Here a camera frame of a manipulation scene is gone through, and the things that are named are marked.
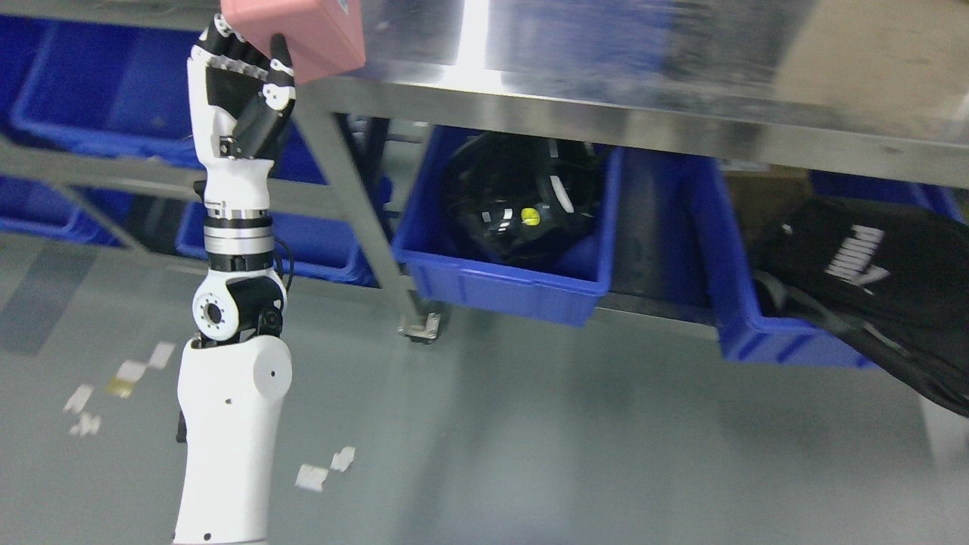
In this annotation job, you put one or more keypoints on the stainless steel table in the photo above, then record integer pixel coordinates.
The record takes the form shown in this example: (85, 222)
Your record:
(874, 88)

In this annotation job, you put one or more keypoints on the blue bin with helmet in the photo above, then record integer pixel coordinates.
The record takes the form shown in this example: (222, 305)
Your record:
(566, 292)

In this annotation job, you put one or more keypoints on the black bag with white logo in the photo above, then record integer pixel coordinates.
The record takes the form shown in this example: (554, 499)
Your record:
(887, 279)

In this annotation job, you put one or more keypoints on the blue bin with black bag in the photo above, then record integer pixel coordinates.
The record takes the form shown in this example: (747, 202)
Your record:
(745, 334)

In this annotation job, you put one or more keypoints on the black helmet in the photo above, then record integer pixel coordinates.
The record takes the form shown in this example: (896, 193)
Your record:
(522, 200)

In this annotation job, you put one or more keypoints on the pink plastic storage box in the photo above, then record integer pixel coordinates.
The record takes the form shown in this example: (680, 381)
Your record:
(324, 38)

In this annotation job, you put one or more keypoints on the blue bin under table left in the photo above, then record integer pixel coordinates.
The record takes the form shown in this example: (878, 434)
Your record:
(323, 249)

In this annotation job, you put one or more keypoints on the blue bins on left shelf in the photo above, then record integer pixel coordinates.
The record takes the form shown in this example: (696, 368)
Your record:
(96, 90)

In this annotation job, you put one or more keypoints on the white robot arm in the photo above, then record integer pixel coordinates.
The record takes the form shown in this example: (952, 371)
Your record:
(233, 378)

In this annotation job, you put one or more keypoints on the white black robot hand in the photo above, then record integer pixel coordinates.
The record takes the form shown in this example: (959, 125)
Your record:
(240, 102)

